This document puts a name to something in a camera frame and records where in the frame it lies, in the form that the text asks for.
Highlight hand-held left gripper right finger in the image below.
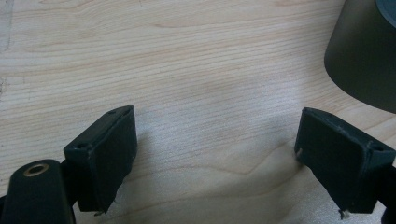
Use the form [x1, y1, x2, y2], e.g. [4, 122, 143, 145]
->
[294, 106, 396, 215]

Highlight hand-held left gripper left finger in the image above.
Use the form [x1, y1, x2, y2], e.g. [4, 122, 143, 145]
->
[63, 105, 138, 215]

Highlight dark cylindrical container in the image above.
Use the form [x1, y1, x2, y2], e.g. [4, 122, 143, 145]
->
[323, 0, 396, 114]

